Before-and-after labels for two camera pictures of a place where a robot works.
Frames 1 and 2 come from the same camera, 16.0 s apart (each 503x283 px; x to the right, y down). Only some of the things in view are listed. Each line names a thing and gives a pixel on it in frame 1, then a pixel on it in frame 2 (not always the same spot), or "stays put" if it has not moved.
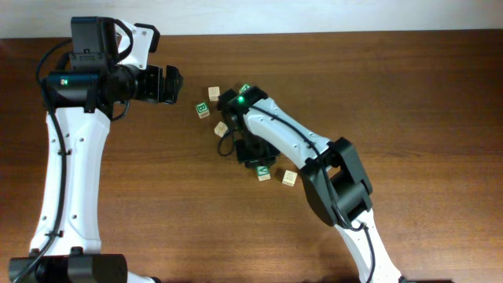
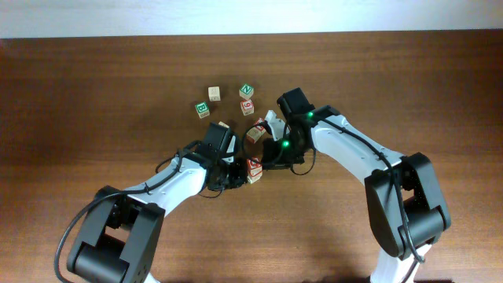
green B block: (202, 109) stays put
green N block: (244, 88) stays put
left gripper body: (148, 86) → (230, 174)
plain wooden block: (214, 93) stays put
